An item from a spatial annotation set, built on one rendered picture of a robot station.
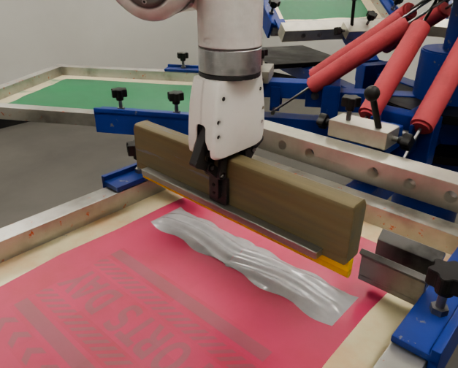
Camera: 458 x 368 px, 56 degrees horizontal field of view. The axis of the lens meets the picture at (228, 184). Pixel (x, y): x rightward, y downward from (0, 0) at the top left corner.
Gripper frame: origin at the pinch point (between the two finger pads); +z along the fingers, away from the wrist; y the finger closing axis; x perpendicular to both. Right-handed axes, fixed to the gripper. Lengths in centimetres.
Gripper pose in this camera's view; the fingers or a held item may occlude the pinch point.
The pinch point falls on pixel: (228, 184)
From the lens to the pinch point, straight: 58.6
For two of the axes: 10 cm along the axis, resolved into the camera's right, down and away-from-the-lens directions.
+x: 7.4, 3.1, -6.0
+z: -0.1, 8.9, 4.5
